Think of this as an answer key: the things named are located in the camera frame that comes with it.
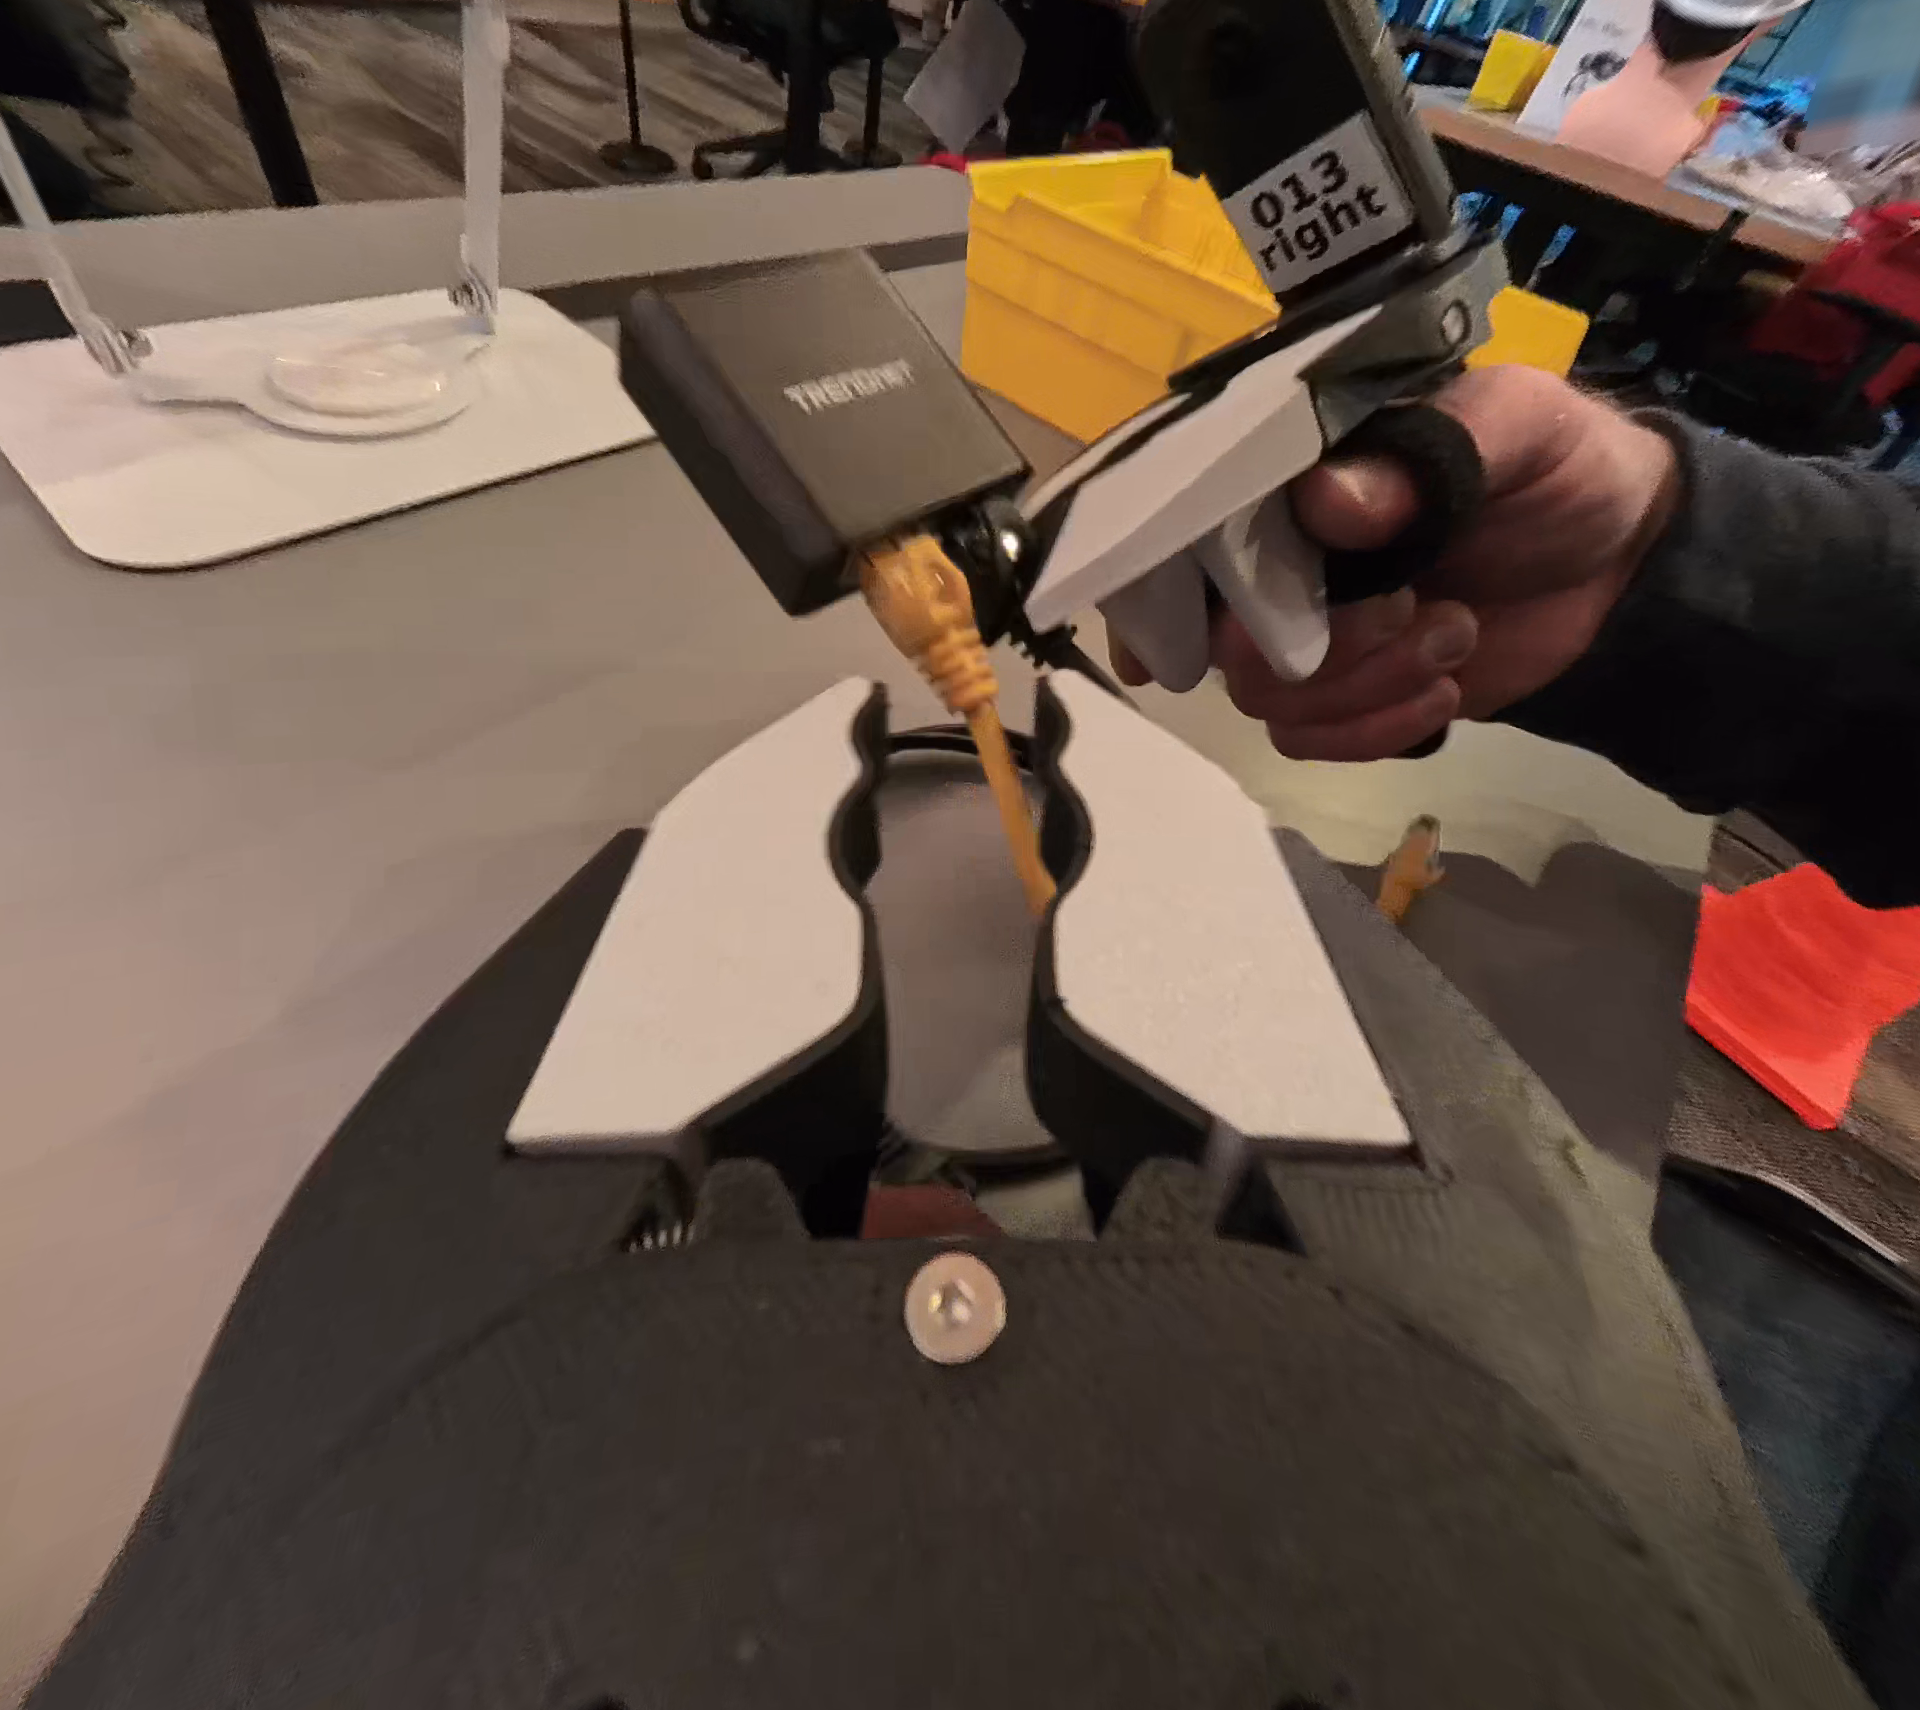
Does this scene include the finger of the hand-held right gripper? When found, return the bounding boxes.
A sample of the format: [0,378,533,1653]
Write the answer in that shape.
[1018,369,1328,637]
[1025,296,1387,530]

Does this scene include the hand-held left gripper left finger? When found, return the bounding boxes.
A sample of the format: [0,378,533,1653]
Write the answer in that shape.
[509,675,892,1155]

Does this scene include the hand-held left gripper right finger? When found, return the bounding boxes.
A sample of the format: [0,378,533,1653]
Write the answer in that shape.
[1028,675,1421,1165]

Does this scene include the orange ethernet cable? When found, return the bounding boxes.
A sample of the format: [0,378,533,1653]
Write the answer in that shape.
[858,533,1446,926]

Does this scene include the black network adapter box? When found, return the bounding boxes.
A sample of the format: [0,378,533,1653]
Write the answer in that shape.
[616,247,1033,617]

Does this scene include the person's right forearm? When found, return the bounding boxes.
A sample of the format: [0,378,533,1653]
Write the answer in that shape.
[1489,402,1920,915]

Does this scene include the person's right hand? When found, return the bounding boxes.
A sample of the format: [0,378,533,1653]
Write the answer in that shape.
[1214,368,1686,766]

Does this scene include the yellow plastic bin stack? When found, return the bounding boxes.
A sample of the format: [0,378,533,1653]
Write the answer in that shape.
[956,144,1282,441]

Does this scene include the small yellow plastic bin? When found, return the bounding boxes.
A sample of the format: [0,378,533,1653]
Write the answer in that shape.
[1466,283,1589,378]
[1470,24,1563,114]

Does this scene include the white printed card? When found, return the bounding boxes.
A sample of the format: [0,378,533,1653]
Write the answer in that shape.
[1514,0,1651,131]

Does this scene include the white hanging paper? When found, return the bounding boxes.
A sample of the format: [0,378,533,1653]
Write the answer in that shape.
[903,0,1033,155]

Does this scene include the pink mannequin head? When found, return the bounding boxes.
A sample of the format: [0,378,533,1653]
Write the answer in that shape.
[1559,0,1741,169]

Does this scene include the wooden background table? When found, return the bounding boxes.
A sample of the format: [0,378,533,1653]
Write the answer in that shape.
[1412,83,1843,273]

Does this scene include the black office chair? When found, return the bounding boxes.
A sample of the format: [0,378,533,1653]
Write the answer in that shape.
[601,0,903,178]

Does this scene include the orange paper stack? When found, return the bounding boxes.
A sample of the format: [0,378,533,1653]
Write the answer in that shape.
[1681,863,1920,1133]

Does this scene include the red bag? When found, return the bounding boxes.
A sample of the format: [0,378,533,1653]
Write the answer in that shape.
[1745,205,1920,430]

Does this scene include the clear round disc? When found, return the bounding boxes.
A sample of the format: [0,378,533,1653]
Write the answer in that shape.
[267,334,482,441]

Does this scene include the acrylic stand with white base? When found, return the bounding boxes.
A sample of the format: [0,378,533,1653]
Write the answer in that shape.
[0,0,660,571]

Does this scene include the person's blue jeans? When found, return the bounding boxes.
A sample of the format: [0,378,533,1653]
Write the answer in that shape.
[1656,1178,1920,1710]

